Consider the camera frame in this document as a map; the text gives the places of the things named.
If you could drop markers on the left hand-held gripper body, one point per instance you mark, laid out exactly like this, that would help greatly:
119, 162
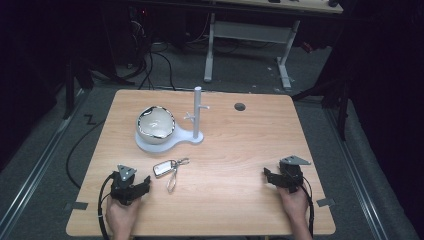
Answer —
122, 186

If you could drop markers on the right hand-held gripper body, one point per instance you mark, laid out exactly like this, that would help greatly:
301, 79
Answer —
292, 173

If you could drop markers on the person's left hand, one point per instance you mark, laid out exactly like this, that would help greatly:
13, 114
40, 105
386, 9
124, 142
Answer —
120, 213

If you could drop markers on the person's right hand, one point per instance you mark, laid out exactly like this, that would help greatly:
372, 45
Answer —
295, 205

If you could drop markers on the grey tape piece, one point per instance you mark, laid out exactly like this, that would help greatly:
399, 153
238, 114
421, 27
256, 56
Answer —
77, 206
326, 202

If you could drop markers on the white glossy bowl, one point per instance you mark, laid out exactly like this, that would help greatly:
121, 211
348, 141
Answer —
155, 124

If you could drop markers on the black zigzag floor tape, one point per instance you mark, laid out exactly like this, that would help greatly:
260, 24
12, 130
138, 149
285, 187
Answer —
90, 119

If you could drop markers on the black tripod stand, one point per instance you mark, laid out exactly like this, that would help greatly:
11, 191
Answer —
333, 96

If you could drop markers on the white stand with pole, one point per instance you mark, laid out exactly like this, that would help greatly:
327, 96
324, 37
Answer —
197, 110

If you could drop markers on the desk with white legs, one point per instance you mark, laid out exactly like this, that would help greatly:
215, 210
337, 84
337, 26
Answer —
253, 31

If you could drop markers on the metal floor rail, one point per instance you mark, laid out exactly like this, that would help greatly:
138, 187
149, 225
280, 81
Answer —
356, 173
36, 166

